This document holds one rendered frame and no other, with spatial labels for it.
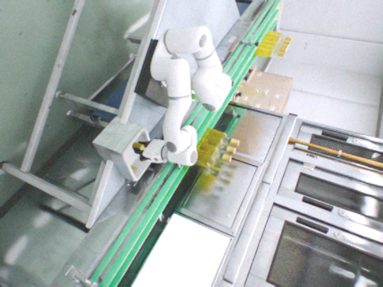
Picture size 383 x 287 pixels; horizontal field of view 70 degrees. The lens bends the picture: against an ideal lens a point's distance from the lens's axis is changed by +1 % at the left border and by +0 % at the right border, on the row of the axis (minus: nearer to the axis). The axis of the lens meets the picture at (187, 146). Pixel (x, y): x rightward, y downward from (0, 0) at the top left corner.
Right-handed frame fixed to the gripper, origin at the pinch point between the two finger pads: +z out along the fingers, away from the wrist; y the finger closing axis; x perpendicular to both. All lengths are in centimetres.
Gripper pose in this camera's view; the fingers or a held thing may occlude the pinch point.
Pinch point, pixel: (140, 147)
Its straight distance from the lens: 123.9
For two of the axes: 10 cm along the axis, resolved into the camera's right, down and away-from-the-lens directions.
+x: -3.3, -6.9, -6.5
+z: -8.2, -1.2, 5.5
